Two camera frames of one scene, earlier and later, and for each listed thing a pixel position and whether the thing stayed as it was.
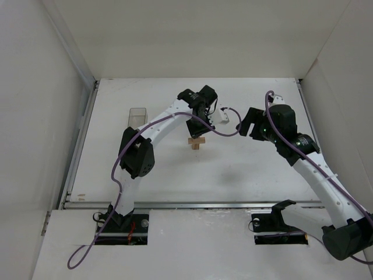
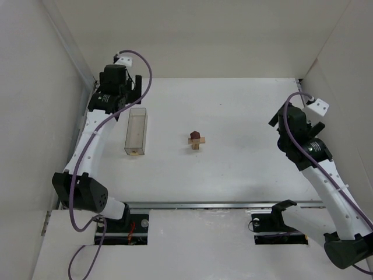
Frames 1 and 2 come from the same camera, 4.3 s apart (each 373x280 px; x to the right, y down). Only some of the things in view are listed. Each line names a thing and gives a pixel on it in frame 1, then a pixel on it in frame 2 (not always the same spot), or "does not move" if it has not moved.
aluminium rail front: x=192 y=205 does not move
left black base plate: x=132 y=229 does not move
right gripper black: x=253 y=123 to x=316 y=129
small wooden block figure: x=195 y=146 does not move
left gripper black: x=197 y=128 to x=137 y=84
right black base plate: x=270 y=228 does not move
